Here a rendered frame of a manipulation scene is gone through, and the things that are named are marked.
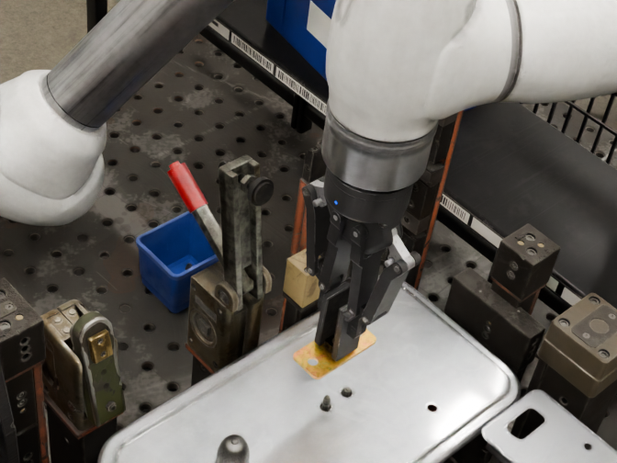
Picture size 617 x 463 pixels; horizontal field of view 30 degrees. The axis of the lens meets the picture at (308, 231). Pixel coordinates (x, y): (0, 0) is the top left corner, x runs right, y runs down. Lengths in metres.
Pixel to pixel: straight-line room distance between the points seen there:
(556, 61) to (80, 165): 0.86
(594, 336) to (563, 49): 0.45
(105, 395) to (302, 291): 0.24
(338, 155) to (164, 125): 1.08
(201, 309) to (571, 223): 0.47
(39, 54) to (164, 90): 1.31
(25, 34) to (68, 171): 1.85
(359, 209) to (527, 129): 0.63
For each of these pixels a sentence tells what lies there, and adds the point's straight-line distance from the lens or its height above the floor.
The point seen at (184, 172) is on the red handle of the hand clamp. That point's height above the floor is 1.15.
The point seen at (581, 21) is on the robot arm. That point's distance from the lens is 0.90.
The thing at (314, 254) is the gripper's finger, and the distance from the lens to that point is 1.07.
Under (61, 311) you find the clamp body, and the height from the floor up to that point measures 1.07.
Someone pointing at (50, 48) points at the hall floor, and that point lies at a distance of 3.37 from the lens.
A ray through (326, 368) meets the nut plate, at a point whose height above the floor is 1.09.
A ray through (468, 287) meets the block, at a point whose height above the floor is 1.00.
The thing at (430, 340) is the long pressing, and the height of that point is 1.00.
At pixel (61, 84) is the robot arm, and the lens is 1.57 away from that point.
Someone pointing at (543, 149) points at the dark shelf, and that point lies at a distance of 1.53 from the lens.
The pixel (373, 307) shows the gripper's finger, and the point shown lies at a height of 1.20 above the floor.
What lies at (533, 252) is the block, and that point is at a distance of 1.31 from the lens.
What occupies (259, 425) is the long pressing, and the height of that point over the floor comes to 1.00.
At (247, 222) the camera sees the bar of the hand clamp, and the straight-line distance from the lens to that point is 1.18.
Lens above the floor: 1.95
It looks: 44 degrees down
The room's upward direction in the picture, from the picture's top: 9 degrees clockwise
